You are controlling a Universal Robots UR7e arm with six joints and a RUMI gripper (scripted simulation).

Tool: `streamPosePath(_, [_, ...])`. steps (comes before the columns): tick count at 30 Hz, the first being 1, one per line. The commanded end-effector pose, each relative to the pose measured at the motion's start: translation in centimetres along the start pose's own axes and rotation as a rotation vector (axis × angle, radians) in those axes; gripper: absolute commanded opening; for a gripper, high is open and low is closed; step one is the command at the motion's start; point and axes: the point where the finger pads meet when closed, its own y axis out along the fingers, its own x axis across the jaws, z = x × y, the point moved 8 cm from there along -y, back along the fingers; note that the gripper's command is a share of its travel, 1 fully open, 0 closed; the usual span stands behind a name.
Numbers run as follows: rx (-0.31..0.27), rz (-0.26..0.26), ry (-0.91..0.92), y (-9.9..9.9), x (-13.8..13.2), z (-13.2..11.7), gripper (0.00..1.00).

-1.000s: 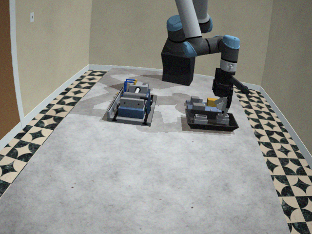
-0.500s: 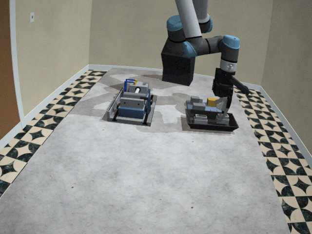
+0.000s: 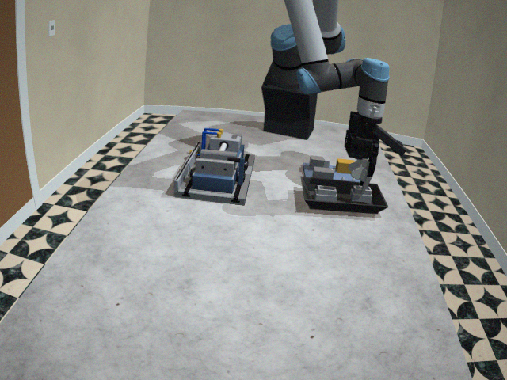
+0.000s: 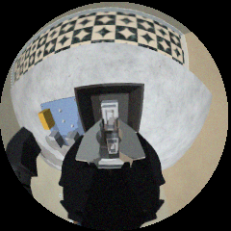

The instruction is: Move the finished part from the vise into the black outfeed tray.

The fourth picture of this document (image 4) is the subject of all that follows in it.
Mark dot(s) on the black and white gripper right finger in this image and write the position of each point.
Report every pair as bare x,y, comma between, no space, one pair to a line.
134,148

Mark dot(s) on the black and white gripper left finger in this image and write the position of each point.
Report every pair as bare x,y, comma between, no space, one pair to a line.
84,151

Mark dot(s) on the yellow block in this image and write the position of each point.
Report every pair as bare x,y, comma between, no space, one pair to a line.
46,119

